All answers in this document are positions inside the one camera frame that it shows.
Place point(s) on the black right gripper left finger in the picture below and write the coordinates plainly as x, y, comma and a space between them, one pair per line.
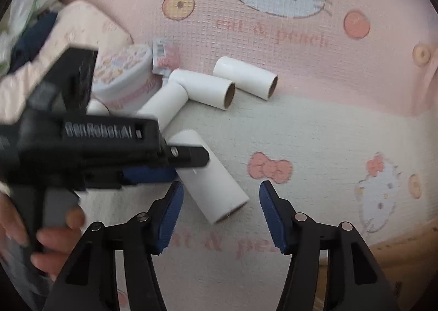
109, 257

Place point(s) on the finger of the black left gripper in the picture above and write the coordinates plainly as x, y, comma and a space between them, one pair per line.
139, 175

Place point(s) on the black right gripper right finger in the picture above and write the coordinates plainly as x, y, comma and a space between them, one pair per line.
355, 281

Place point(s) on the white paper roll tube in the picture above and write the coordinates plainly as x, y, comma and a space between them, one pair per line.
214, 190
246, 77
204, 88
164, 105
95, 107

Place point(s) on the person's left hand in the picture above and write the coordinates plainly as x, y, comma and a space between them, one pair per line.
60, 241

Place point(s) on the crumpled barcode wrapper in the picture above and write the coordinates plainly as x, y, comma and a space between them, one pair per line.
165, 57

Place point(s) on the pink patterned cloth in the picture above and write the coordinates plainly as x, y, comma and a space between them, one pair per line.
78, 24

